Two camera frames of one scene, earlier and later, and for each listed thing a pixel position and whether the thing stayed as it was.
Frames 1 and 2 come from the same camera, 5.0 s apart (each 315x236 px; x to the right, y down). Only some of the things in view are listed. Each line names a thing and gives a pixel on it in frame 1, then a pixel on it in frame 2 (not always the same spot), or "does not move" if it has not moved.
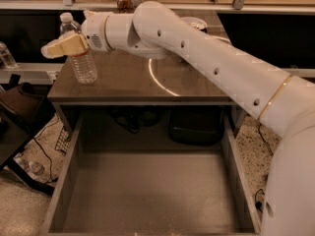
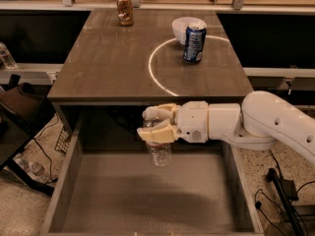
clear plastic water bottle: (83, 68) -> (159, 153)
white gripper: (94, 30) -> (193, 121)
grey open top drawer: (155, 193) does not move
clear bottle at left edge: (6, 57) does not move
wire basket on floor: (64, 142) does not move
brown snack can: (124, 2) does not move
